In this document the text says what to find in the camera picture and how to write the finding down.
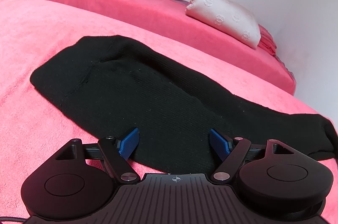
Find black pants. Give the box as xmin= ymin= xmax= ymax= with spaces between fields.
xmin=30 ymin=35 xmax=337 ymax=173

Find near bed pink cover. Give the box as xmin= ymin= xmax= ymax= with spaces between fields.
xmin=0 ymin=0 xmax=338 ymax=222

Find bed pink cover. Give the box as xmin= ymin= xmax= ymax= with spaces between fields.
xmin=0 ymin=0 xmax=338 ymax=222
xmin=49 ymin=0 xmax=296 ymax=94

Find folded pink blanket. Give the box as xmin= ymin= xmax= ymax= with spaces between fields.
xmin=258 ymin=24 xmax=277 ymax=56

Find white pillow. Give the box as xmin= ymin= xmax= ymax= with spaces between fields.
xmin=185 ymin=0 xmax=261 ymax=50

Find far bed pink cover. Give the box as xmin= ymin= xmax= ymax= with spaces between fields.
xmin=49 ymin=0 xmax=296 ymax=94

